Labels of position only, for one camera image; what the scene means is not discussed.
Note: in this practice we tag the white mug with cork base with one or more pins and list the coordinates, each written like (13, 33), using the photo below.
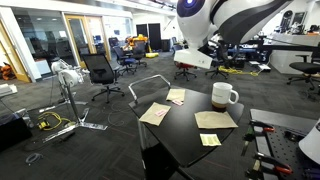
(221, 95)

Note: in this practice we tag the small pink sticky note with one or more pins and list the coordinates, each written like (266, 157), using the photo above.
(161, 113)

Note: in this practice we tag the plain brown paper envelope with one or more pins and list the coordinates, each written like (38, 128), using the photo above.
(215, 120)

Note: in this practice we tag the yellow-green sticky note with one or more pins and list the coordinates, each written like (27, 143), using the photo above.
(210, 140)

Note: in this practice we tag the orange robot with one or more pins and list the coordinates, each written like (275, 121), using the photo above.
(6, 70)

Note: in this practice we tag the metal stand with white head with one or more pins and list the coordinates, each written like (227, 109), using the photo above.
(70, 77)

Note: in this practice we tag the chrome tube chair frame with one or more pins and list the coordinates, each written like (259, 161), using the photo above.
(146, 80)

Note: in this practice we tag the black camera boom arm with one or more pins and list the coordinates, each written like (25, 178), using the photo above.
(290, 47)

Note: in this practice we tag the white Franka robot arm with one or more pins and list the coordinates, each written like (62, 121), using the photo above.
(196, 20)

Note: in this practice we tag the large brown paper envelope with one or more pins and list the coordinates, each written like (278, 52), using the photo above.
(175, 94)

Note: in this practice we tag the wooden glass double door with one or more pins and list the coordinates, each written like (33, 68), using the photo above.
(85, 20)

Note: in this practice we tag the white counter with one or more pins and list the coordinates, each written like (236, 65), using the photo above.
(283, 56)

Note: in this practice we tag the black partition panel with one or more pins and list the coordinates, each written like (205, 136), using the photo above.
(141, 30)
(155, 36)

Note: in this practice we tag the black mesh office chair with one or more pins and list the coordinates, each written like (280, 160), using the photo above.
(100, 68)

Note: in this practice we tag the black box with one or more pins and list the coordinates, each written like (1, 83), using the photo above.
(13, 133)

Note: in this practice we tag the wooden door frame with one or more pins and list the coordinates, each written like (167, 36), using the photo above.
(16, 63)

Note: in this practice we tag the flat white box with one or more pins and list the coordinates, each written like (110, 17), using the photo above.
(6, 90)

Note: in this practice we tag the blue office chair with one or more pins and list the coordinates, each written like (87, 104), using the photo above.
(128, 61)

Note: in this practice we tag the brown envelope with pink note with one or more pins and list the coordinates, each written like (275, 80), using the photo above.
(150, 115)

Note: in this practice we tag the yellow floor object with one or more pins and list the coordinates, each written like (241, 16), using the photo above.
(151, 55)

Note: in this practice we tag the wide pink sticky note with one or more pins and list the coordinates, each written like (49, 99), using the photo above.
(177, 102)

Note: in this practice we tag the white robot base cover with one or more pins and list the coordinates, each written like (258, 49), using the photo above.
(311, 143)

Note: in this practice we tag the yellow machine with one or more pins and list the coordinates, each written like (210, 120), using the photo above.
(138, 39)

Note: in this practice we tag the red office chair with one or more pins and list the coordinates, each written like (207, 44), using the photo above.
(183, 65)

